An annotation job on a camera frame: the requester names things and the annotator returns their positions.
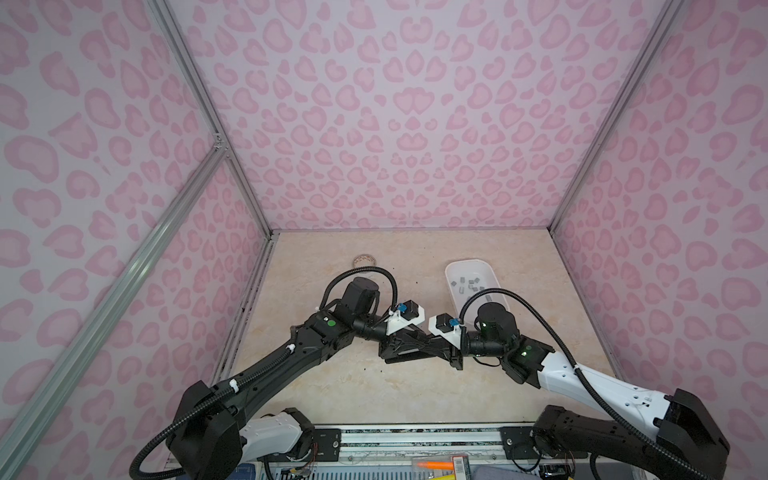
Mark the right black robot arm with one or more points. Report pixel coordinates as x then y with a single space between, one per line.
672 436

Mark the white plastic tray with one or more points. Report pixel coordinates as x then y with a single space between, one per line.
468 277

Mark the white tape roll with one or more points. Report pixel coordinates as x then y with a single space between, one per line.
363 260

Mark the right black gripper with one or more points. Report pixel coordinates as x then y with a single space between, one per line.
443 349

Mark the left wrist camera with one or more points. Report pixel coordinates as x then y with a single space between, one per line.
404 315

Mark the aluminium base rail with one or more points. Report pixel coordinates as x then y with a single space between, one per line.
402 451

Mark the orange marker pen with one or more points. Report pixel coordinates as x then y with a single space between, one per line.
436 465

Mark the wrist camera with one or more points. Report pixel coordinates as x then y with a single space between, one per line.
448 328
404 315

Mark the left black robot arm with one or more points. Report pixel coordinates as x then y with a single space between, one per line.
216 425

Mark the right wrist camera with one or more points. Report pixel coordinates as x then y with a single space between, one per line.
448 328

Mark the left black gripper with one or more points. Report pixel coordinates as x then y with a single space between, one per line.
398 341

